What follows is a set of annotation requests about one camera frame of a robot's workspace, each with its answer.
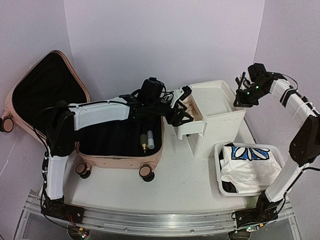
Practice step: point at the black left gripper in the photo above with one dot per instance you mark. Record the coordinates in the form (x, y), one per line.
(177, 122)

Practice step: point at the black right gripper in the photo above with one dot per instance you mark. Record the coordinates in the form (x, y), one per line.
(241, 102)

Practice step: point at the pink eyeshadow palette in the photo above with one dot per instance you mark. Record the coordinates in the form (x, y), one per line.
(192, 109)

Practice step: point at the white three-drawer storage cabinet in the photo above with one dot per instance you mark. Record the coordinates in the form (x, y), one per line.
(221, 120)

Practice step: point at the small white tube bottle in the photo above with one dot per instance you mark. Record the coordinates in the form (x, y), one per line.
(150, 140)

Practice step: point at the frosted gold-capped cosmetic bottle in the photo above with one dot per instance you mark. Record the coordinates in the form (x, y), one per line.
(144, 142)

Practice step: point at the pink hard-shell suitcase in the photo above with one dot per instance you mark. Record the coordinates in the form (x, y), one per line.
(51, 80)

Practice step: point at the white perforated plastic basket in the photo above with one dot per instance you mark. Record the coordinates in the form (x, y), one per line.
(225, 192)

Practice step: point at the white garment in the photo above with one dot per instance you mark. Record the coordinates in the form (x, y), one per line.
(247, 170)

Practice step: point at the dark denim jeans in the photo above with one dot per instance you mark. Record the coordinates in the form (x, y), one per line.
(227, 186)

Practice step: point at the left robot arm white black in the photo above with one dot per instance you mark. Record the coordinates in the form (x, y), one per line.
(125, 132)

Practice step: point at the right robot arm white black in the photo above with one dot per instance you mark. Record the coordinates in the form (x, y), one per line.
(303, 149)

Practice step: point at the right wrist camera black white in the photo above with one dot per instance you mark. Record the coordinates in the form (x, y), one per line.
(254, 71)

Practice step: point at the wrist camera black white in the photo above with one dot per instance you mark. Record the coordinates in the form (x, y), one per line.
(254, 71)
(154, 91)

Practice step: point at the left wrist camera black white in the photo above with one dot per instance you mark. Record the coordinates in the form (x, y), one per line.
(154, 91)

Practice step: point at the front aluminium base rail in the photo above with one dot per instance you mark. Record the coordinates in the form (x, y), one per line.
(181, 224)

